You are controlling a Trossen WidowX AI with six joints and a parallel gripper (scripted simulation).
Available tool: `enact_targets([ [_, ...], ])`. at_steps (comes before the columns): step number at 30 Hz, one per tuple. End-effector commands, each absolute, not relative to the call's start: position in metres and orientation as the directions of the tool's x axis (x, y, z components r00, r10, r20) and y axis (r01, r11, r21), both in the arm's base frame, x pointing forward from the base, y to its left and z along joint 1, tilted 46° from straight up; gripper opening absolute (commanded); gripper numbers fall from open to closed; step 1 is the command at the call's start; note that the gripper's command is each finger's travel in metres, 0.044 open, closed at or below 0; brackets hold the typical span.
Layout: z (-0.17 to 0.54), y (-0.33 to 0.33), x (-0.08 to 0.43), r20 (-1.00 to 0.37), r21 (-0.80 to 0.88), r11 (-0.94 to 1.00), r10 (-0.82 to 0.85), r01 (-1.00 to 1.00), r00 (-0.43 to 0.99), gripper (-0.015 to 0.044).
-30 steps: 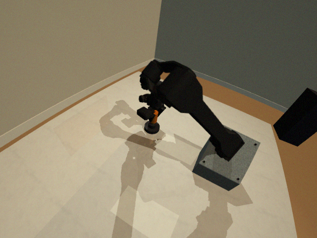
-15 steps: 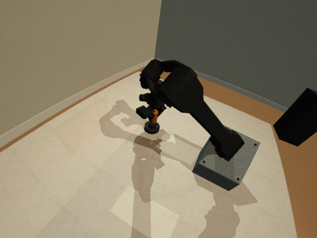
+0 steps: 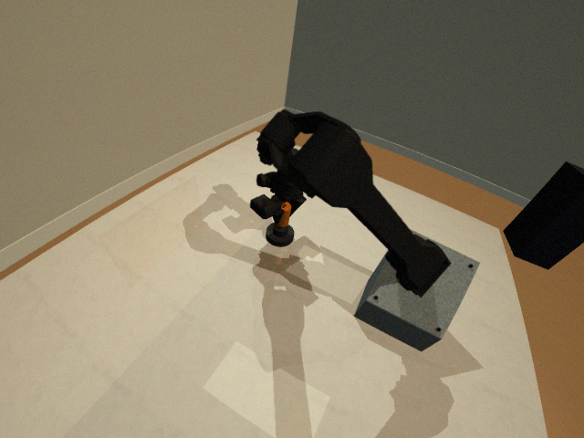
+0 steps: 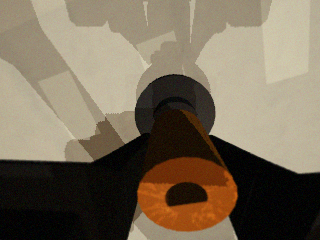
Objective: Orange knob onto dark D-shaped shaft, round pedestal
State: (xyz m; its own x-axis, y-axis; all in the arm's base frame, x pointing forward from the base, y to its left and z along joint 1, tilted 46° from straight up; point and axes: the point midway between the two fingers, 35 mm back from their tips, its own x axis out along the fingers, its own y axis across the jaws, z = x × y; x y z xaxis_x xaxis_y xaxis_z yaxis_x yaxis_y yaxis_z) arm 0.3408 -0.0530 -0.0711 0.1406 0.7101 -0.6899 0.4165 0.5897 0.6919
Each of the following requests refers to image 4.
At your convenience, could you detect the orange knob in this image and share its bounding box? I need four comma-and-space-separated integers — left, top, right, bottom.
137, 109, 237, 232

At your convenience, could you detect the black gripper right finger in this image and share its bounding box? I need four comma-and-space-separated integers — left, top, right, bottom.
208, 135, 320, 240

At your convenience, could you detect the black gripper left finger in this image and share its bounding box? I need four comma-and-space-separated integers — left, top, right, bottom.
0, 133, 150, 240

